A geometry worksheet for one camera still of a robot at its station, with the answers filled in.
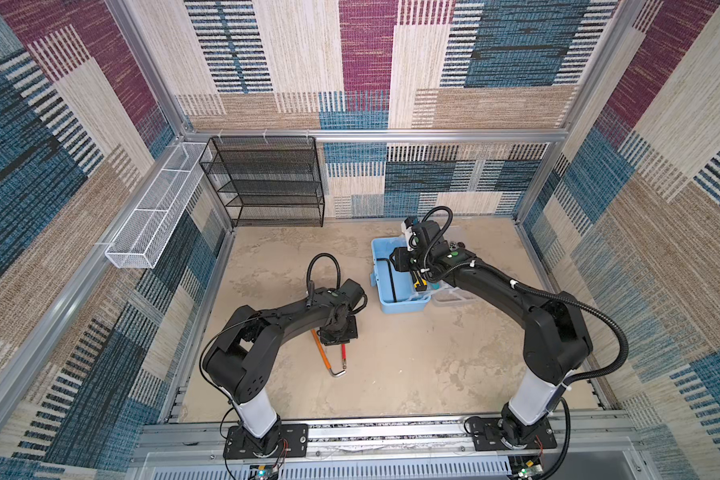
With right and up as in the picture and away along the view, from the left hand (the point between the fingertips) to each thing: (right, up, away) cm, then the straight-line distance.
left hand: (349, 336), depth 90 cm
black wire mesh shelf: (-32, +51, +22) cm, 64 cm away
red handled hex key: (-1, -5, -3) cm, 5 cm away
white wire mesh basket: (-47, +29, -19) cm, 58 cm away
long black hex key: (+14, +16, +13) cm, 25 cm away
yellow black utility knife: (+22, +14, +2) cm, 26 cm away
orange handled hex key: (-7, -6, -2) cm, 9 cm away
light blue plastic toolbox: (+15, +13, +11) cm, 22 cm away
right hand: (+14, +23, 0) cm, 27 cm away
